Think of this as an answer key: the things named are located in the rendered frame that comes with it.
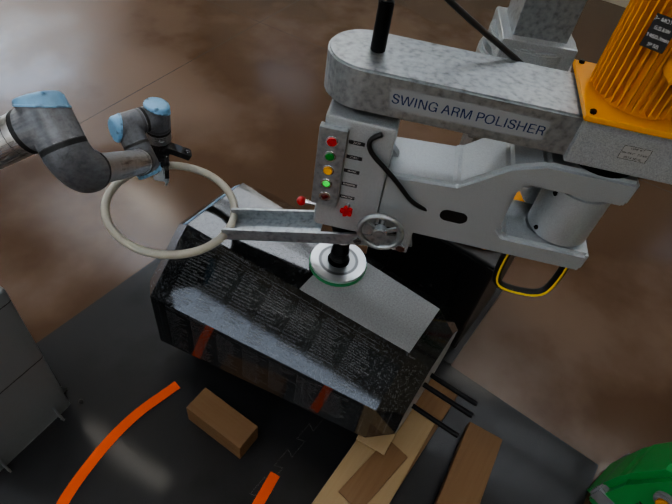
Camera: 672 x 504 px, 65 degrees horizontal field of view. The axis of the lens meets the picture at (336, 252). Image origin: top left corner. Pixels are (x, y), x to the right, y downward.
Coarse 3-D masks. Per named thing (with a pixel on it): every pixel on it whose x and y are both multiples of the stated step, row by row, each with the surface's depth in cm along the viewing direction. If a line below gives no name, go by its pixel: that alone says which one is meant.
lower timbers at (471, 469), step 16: (432, 384) 253; (432, 400) 247; (432, 432) 237; (464, 432) 243; (480, 432) 241; (464, 448) 235; (480, 448) 236; (496, 448) 237; (464, 464) 230; (480, 464) 231; (448, 480) 225; (464, 480) 226; (480, 480) 227; (448, 496) 221; (464, 496) 221; (480, 496) 222
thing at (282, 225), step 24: (240, 216) 202; (264, 216) 199; (288, 216) 197; (312, 216) 194; (264, 240) 193; (288, 240) 190; (312, 240) 187; (336, 240) 185; (360, 240) 181; (384, 240) 180
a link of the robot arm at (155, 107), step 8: (144, 104) 187; (152, 104) 188; (160, 104) 189; (168, 104) 191; (152, 112) 187; (160, 112) 187; (168, 112) 190; (152, 120) 188; (160, 120) 190; (168, 120) 193; (152, 128) 190; (160, 128) 192; (168, 128) 195; (152, 136) 195; (160, 136) 195
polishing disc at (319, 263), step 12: (312, 252) 202; (324, 252) 203; (360, 252) 205; (312, 264) 198; (324, 264) 199; (348, 264) 200; (360, 264) 201; (324, 276) 195; (336, 276) 196; (348, 276) 196; (360, 276) 198
